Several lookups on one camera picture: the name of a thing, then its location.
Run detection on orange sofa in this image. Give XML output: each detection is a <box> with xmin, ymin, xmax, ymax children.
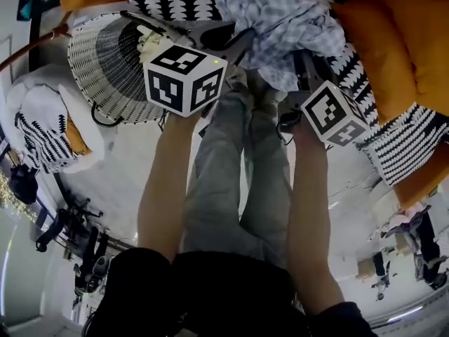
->
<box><xmin>59</xmin><ymin>0</ymin><xmax>449</xmax><ymax>210</ymax></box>

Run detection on light blue checked garment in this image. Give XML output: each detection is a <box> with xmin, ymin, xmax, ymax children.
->
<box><xmin>214</xmin><ymin>0</ymin><xmax>347</xmax><ymax>93</ymax></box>

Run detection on white woven laundry basket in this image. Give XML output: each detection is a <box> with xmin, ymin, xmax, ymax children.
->
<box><xmin>67</xmin><ymin>11</ymin><xmax>197</xmax><ymax>126</ymax></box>

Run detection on person's legs in grey trousers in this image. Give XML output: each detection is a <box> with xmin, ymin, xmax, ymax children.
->
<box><xmin>182</xmin><ymin>67</ymin><xmax>294</xmax><ymax>270</ymax></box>

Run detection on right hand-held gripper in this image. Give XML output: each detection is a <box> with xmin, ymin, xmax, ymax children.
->
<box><xmin>277</xmin><ymin>51</ymin><xmax>371</xmax><ymax>147</ymax></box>

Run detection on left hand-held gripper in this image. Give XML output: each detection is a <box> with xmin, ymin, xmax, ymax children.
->
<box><xmin>142</xmin><ymin>22</ymin><xmax>255</xmax><ymax>118</ymax></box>

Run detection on white bag with striped cloth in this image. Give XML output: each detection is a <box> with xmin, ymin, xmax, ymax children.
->
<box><xmin>5</xmin><ymin>64</ymin><xmax>106</xmax><ymax>175</ymax></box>

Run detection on black tripod stand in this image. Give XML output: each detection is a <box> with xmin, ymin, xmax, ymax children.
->
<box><xmin>34</xmin><ymin>197</ymin><xmax>110</xmax><ymax>259</ymax></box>

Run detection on cardboard box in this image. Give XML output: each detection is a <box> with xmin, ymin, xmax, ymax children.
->
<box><xmin>356</xmin><ymin>258</ymin><xmax>375</xmax><ymax>281</ymax></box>

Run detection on small orange cushion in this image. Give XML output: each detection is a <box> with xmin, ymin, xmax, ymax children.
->
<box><xmin>331</xmin><ymin>0</ymin><xmax>418</xmax><ymax>126</ymax></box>

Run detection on person's right forearm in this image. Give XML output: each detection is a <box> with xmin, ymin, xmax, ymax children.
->
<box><xmin>287</xmin><ymin>121</ymin><xmax>347</xmax><ymax>317</ymax></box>

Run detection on person's left forearm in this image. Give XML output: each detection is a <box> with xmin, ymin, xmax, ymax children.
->
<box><xmin>137</xmin><ymin>112</ymin><xmax>208</xmax><ymax>263</ymax></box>

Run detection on black bag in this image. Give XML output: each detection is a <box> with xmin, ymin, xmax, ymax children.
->
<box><xmin>8</xmin><ymin>165</ymin><xmax>39</xmax><ymax>206</ymax></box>

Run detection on person's torso in black shirt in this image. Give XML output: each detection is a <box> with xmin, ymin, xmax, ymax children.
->
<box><xmin>82</xmin><ymin>247</ymin><xmax>378</xmax><ymax>337</ymax></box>

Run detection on glass window panel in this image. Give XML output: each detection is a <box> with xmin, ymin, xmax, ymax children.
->
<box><xmin>0</xmin><ymin>168</ymin><xmax>48</xmax><ymax>224</ymax></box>

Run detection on wooden coat rack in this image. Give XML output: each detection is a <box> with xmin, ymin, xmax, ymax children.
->
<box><xmin>0</xmin><ymin>11</ymin><xmax>74</xmax><ymax>73</ymax></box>

